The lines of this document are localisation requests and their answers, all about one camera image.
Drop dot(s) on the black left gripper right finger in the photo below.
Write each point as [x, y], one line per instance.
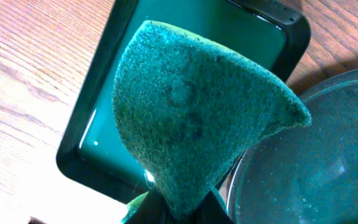
[210, 211]

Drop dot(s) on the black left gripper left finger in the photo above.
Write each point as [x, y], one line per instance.
[148, 208]

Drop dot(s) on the green sponge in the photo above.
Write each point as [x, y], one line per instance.
[187, 107]

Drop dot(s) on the rectangular black tray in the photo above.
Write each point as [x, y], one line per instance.
[268, 32]

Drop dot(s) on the round black tray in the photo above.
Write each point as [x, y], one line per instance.
[305, 175]

